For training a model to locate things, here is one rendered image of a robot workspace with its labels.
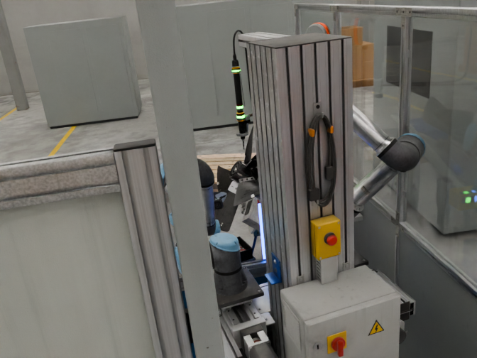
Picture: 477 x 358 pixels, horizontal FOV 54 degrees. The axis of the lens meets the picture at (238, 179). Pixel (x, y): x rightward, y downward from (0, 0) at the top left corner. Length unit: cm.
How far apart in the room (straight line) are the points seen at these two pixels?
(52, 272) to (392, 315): 116
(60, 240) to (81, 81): 907
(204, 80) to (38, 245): 737
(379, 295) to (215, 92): 675
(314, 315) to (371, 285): 25
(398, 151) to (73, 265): 137
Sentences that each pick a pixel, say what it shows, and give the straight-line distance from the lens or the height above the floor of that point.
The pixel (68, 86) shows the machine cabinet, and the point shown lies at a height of 80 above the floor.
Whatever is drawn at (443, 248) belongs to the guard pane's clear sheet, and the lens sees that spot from 228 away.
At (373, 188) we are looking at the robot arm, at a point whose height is 135.
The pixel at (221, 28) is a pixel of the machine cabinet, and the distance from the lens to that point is 798.
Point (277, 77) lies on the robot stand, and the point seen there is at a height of 194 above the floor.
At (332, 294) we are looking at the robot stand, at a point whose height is 123.
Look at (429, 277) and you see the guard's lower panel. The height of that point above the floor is 85.
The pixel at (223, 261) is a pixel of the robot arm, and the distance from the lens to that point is 191.
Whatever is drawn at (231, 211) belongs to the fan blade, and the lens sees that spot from 273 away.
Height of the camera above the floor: 219
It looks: 22 degrees down
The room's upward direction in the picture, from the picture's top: 6 degrees counter-clockwise
